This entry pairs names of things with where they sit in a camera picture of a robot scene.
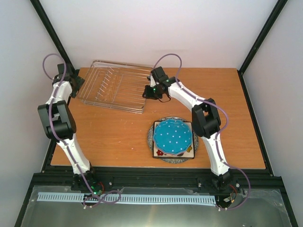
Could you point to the chrome wire dish rack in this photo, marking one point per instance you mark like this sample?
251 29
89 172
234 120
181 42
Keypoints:
115 85

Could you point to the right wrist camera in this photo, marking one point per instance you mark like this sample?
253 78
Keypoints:
159 75

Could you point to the light blue cable duct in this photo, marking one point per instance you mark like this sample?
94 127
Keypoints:
134 199

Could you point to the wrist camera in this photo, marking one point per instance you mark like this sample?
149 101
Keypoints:
61 68
159 75

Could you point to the blue polka dot plate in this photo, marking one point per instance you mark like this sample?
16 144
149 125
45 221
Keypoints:
173 136

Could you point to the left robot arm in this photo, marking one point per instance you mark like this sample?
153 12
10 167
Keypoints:
59 125

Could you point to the white square floral plate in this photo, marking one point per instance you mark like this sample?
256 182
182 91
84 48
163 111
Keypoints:
188 152

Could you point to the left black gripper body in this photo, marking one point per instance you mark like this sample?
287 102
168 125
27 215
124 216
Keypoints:
79 82

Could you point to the grey speckled round plate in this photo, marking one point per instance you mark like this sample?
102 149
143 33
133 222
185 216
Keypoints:
175 160

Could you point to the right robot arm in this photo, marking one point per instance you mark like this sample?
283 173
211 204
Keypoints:
205 123

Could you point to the black aluminium frame rail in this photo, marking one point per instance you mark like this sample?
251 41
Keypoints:
198 180

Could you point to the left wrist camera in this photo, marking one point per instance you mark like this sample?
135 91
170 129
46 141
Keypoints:
61 68

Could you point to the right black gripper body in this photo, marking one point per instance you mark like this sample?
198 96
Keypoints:
154 94

